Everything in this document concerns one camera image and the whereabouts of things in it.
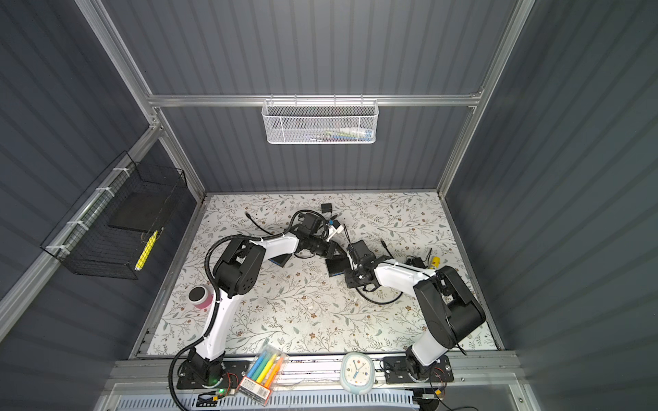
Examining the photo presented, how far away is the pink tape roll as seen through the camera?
84 cm

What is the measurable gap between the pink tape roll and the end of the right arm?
1.58ft

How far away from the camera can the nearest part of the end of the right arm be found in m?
0.68
